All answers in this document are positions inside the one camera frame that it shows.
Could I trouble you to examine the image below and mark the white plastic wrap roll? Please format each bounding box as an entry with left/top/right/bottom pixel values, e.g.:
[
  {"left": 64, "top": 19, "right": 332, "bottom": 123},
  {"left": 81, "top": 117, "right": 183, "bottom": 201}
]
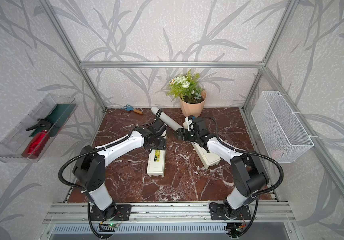
[{"left": 151, "top": 107, "right": 182, "bottom": 131}]

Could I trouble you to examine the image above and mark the red spray bottle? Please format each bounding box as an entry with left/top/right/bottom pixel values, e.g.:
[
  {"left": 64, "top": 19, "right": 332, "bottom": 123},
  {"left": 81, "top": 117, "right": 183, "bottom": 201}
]
[{"left": 22, "top": 119, "right": 53, "bottom": 160}]

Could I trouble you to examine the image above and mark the green cloth in tray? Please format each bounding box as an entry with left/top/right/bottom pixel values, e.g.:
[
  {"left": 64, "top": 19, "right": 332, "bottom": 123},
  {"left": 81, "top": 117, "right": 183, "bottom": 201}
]
[{"left": 30, "top": 104, "right": 77, "bottom": 138}]

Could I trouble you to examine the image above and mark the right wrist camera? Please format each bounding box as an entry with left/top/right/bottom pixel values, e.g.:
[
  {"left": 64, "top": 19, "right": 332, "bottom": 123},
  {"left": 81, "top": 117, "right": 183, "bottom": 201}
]
[{"left": 185, "top": 116, "right": 196, "bottom": 131}]

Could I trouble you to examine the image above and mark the potted green plant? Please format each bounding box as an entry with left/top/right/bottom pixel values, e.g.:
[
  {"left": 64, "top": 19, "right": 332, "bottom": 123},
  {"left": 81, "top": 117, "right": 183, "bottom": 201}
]
[{"left": 166, "top": 70, "right": 207, "bottom": 117}]

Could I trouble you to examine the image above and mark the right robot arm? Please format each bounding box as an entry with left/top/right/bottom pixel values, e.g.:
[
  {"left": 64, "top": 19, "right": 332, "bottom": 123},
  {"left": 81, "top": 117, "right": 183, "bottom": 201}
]
[{"left": 175, "top": 116, "right": 284, "bottom": 215}]

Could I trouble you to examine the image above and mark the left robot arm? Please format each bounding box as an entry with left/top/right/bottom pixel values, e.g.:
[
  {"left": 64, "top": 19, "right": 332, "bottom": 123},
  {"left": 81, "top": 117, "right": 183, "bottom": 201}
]
[{"left": 58, "top": 120, "right": 167, "bottom": 212}]

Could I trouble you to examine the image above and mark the cream dispenser box base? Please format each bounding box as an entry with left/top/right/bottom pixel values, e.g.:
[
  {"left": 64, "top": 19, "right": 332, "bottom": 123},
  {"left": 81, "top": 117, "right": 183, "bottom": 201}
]
[{"left": 147, "top": 150, "right": 166, "bottom": 177}]

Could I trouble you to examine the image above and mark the clear wall tray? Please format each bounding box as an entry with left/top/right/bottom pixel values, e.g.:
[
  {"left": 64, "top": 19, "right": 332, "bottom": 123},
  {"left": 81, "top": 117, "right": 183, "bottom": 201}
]
[{"left": 0, "top": 94, "right": 77, "bottom": 163}]

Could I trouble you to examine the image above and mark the white wire basket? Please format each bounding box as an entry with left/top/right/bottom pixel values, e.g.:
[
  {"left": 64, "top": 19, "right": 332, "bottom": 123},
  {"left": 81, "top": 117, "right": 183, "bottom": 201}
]
[{"left": 251, "top": 91, "right": 314, "bottom": 164}]

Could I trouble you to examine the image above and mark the blue garden trowel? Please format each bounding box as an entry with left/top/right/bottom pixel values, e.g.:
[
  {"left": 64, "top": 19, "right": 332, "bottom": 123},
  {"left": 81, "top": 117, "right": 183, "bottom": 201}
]
[{"left": 121, "top": 105, "right": 144, "bottom": 115}]

